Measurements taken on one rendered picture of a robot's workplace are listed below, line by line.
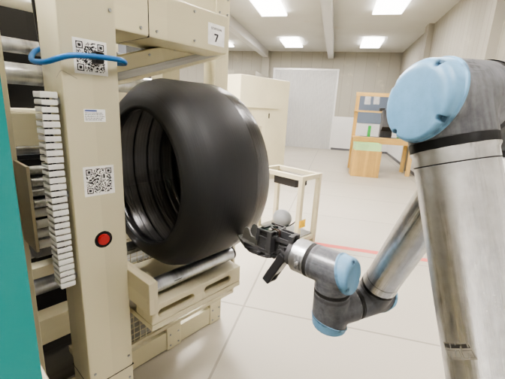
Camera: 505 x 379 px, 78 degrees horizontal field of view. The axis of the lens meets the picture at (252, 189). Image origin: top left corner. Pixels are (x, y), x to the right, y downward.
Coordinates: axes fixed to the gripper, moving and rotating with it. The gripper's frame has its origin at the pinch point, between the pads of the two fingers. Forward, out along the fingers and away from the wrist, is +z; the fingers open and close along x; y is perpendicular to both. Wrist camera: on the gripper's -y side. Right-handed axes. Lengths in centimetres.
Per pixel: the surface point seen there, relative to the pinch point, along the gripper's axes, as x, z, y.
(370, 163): -658, 211, -67
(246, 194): 3.2, -3.6, 15.7
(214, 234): 12.3, -0.8, 4.9
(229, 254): -5.2, 10.5, -10.9
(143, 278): 28.0, 10.2, -7.1
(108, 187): 32.8, 17.7, 17.9
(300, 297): -125, 50, -102
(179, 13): -8, 44, 72
